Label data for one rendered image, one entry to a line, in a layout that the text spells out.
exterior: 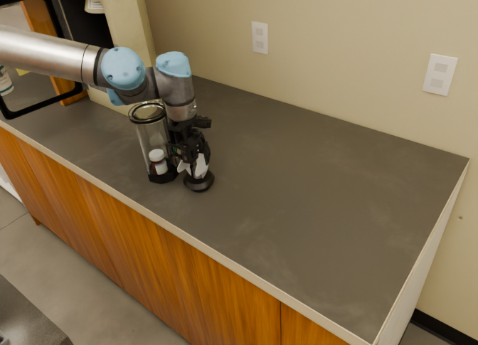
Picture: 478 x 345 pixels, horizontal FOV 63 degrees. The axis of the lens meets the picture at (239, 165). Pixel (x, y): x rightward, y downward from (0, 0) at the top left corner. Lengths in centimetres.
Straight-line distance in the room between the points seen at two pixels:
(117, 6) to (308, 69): 67
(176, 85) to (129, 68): 17
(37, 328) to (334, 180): 82
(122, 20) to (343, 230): 94
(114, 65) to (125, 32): 63
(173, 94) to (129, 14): 54
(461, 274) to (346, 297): 86
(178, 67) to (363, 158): 64
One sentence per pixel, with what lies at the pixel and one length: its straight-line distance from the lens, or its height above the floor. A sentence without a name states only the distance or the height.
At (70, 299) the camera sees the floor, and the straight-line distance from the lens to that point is 225.
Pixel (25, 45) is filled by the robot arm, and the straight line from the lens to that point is 84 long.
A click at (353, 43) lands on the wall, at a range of 133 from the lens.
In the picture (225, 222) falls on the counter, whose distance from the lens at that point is 103.
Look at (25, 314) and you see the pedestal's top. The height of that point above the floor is 94.
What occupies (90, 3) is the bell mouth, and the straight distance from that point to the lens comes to 148.
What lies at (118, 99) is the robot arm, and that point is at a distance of 92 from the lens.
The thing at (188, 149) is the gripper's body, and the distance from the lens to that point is 97.
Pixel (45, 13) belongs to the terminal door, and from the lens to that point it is 161.
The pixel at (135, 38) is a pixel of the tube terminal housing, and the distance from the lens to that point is 143.
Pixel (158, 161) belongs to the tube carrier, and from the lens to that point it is 113.
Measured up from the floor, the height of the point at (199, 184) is 97.
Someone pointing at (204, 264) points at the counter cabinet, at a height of 79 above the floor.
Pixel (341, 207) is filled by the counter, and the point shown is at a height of 94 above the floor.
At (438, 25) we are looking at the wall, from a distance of 123.
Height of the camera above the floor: 168
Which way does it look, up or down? 38 degrees down
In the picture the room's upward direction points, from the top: 5 degrees counter-clockwise
